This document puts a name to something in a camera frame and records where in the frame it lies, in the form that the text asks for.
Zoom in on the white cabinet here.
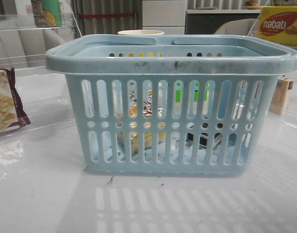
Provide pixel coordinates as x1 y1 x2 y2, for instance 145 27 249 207
142 0 187 34

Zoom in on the light blue plastic basket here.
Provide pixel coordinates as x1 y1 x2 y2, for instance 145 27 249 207
46 34 297 176

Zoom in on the beige armchair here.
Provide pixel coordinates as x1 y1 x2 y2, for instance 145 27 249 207
214 18 258 35

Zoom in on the clear acrylic right shelf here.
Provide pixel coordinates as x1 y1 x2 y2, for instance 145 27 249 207
249 0 297 129

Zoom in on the clear acrylic shelf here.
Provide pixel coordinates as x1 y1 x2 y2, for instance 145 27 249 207
0 0 81 144
249 0 297 129

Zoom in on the brown cracker snack bag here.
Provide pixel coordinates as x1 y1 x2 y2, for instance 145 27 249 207
0 68 31 134

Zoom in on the green yellow cartoon package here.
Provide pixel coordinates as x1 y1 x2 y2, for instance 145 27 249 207
31 0 62 28

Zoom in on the beige carton box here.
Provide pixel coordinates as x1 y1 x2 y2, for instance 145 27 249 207
269 77 294 116

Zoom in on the yellow popcorn paper cup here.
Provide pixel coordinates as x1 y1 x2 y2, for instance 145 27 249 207
117 30 165 102

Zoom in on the grey sofa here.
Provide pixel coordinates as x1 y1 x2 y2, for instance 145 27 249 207
0 19 65 68

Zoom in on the black tissue pack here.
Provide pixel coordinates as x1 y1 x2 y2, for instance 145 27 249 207
185 133 223 150

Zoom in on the yellow nabati wafer box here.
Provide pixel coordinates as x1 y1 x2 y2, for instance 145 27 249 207
256 6 297 48

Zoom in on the clear acrylic left shelf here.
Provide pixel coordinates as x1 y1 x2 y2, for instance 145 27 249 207
0 0 81 144

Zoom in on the bread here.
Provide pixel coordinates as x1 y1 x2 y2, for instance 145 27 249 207
117 100 166 156

